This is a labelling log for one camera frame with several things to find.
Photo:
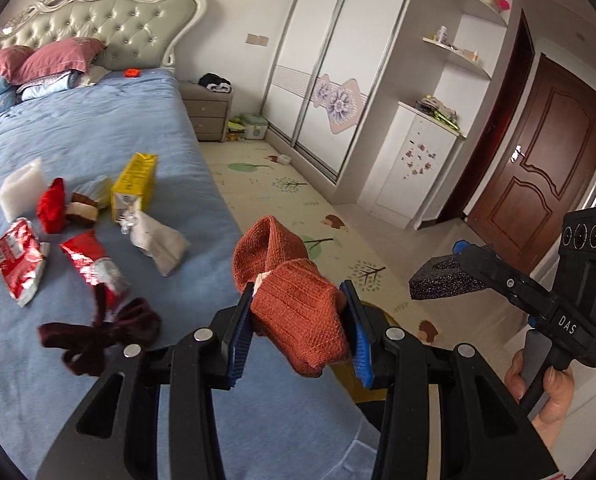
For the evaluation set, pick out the white crumpled bag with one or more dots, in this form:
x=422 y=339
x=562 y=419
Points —
x=163 y=247

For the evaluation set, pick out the white cabinet with stickers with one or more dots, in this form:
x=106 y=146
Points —
x=413 y=170

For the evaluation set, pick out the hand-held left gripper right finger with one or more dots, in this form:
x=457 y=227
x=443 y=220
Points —
x=360 y=347

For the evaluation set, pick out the brown cake snack packet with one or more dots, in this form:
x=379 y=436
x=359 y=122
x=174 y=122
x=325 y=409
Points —
x=85 y=205

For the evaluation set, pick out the white cloth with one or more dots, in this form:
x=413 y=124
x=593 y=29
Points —
x=95 y=76

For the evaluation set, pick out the white floral sliding wardrobe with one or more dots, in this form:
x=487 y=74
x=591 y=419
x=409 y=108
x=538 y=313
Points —
x=348 y=35

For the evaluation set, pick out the pink toy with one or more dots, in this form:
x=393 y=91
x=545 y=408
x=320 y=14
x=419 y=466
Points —
x=503 y=5

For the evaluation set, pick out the white storage box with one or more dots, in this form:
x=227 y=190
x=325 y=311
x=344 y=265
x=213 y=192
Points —
x=255 y=126

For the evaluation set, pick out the tufted green headboard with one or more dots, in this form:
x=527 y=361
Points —
x=123 y=25

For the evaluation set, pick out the pink pillow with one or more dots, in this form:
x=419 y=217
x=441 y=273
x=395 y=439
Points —
x=0 y=62
x=60 y=57

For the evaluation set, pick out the clear plastic wrapper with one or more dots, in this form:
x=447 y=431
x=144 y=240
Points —
x=128 y=222

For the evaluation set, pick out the yellow carton box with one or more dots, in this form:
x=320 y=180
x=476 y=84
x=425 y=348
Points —
x=133 y=185

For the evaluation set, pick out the person's right hand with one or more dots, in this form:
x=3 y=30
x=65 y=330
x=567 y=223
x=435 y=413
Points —
x=555 y=405

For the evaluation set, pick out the small floor object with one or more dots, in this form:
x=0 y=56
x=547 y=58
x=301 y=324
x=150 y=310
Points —
x=284 y=159

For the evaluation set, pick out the green yellow toy pile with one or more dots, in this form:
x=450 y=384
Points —
x=235 y=129

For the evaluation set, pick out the brown wooden door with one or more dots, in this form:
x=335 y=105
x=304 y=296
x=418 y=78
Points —
x=553 y=160

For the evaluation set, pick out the tree print play mat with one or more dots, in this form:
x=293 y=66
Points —
x=278 y=195

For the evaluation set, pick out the small orange object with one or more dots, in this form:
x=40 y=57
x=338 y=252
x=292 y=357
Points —
x=132 y=73

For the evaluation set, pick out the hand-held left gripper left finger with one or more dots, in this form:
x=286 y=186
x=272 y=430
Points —
x=240 y=342

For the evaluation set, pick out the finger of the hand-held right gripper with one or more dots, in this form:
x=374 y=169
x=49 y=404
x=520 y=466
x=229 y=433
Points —
x=508 y=280

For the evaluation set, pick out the red foil packet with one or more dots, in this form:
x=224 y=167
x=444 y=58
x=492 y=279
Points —
x=85 y=257

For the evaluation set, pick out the red white snack packet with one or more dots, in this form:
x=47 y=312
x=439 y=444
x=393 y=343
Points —
x=18 y=262

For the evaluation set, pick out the black foam piece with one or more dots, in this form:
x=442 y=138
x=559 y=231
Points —
x=443 y=280

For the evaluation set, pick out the dark maroon velvet bow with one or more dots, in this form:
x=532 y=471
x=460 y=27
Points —
x=123 y=327

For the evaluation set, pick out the dark brown door frame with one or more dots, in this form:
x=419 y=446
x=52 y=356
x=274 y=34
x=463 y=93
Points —
x=508 y=100

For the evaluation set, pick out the orange knit sock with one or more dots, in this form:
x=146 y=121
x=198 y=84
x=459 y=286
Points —
x=298 y=310

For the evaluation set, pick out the white foam block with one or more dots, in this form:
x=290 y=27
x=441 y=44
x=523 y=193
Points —
x=20 y=187

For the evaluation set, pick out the red knit sock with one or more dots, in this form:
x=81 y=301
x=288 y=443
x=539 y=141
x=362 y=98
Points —
x=52 y=207

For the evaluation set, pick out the clutter pile on cabinet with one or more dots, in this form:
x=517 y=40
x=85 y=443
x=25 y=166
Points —
x=438 y=110

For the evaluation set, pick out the folded patterned blanket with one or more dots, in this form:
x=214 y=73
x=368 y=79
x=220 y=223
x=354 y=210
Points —
x=48 y=85

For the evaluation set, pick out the beige wall switch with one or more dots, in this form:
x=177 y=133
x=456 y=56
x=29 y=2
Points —
x=257 y=39

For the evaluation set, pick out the beige nightstand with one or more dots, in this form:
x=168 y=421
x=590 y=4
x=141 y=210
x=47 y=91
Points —
x=205 y=112

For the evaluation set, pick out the dark clothes pile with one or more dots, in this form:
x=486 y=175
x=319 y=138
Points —
x=214 y=82

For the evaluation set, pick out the white corner shelf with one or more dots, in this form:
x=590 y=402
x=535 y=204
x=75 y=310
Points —
x=483 y=5
x=458 y=55

